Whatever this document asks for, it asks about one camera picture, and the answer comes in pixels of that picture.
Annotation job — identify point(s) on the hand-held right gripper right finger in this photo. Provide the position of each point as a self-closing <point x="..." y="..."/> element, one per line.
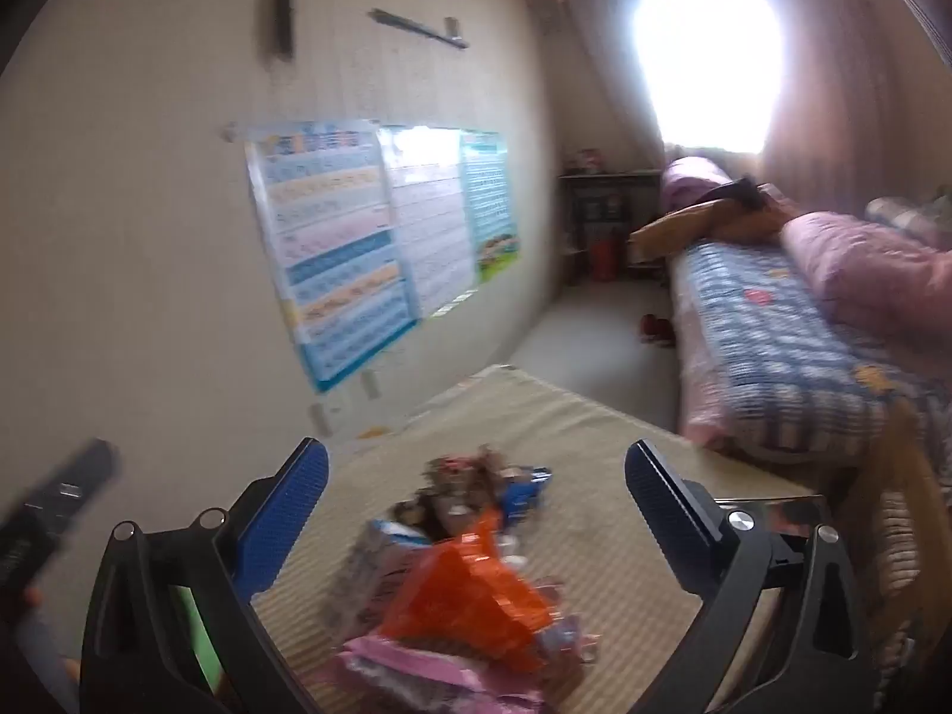
<point x="662" y="506"/>

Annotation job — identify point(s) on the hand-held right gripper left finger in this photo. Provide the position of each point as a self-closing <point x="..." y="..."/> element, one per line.
<point x="286" y="520"/>

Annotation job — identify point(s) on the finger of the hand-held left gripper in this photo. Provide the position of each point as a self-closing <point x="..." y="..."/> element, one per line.
<point x="71" y="487"/>

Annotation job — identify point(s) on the white blue carton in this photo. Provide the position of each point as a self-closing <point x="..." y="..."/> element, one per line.
<point x="372" y="573"/>

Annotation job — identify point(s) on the blue foil wrapper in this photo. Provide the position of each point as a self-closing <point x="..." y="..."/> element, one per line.
<point x="524" y="494"/>

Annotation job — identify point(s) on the red bin green rim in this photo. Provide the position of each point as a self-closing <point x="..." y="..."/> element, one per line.
<point x="190" y="632"/>

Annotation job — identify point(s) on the orange plastic wrapper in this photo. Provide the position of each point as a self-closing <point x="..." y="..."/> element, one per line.
<point x="468" y="595"/>

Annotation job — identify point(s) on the person's left hand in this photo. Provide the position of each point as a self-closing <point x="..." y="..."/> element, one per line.
<point x="31" y="599"/>

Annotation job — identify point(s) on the dark snack wrapper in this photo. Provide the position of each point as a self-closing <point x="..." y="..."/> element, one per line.
<point x="420" y="513"/>

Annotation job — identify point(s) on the crumpled beige paper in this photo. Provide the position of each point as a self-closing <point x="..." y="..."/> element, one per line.
<point x="498" y="465"/>

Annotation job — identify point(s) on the red slippers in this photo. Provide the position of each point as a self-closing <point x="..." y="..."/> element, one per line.
<point x="654" y="327"/>

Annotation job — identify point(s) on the blue checked blanket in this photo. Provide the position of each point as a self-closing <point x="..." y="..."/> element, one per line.
<point x="766" y="342"/>

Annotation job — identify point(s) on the pink plastic wrapper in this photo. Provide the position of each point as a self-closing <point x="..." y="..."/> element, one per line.
<point x="416" y="673"/>

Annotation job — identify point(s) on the wooden chair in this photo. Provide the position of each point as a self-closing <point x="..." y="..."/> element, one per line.
<point x="904" y="454"/>

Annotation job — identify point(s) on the red container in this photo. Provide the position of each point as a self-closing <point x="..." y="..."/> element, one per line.
<point x="606" y="256"/>

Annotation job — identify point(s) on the brown cloth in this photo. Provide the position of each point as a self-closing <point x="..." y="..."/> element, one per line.
<point x="684" y="227"/>

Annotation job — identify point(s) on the dark storage shelf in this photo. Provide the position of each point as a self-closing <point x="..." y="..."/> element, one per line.
<point x="602" y="216"/>

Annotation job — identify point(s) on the pink quilt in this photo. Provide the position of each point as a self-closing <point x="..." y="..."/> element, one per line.
<point x="870" y="275"/>

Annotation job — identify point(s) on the black item on bed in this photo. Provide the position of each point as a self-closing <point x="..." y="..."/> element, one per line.
<point x="744" y="190"/>

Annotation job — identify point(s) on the pink rolled bedding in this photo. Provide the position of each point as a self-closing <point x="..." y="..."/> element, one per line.
<point x="695" y="178"/>

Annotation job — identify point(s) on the red item on shelf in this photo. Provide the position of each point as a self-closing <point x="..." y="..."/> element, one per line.
<point x="591" y="158"/>

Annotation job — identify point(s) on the bright window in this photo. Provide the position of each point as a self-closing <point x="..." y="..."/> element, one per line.
<point x="706" y="52"/>

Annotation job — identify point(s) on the pink curtain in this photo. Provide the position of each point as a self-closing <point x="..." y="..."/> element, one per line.
<point x="855" y="89"/>

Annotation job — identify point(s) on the blue wall poster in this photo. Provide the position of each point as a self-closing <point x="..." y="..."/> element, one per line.
<point x="327" y="253"/>

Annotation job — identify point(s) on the white wall poster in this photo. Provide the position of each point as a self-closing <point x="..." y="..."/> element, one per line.
<point x="431" y="223"/>

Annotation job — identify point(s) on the green-bordered wall poster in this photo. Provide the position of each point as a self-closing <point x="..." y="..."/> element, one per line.
<point x="491" y="201"/>

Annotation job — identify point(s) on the dark wall bar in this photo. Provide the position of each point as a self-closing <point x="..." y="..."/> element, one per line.
<point x="420" y="28"/>

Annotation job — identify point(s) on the dark hanging wall strip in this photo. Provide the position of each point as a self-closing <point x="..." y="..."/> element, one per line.
<point x="282" y="0"/>

